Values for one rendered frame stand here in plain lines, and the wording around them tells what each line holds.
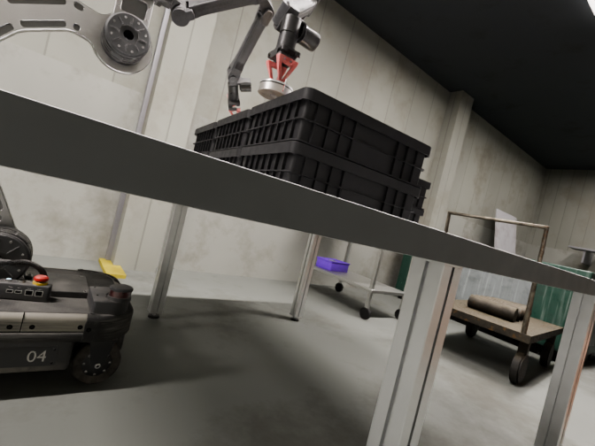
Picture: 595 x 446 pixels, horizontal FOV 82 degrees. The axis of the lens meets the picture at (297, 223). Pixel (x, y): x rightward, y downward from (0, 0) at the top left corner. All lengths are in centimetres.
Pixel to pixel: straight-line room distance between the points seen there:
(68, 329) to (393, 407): 92
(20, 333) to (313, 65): 324
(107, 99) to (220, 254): 151
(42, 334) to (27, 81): 200
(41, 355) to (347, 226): 105
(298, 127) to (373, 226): 39
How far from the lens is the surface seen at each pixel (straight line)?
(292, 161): 70
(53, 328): 123
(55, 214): 291
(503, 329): 254
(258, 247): 338
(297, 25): 118
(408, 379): 65
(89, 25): 153
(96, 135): 25
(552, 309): 383
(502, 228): 666
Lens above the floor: 67
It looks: 1 degrees down
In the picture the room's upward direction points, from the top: 14 degrees clockwise
